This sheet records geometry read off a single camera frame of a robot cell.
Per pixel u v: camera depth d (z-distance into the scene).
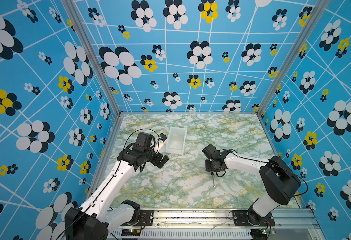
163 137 0.68
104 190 0.43
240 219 0.72
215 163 0.67
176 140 1.04
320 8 0.68
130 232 0.72
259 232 0.70
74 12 0.71
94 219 0.38
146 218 0.72
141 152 0.58
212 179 0.87
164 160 0.69
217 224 0.72
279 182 0.45
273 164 0.49
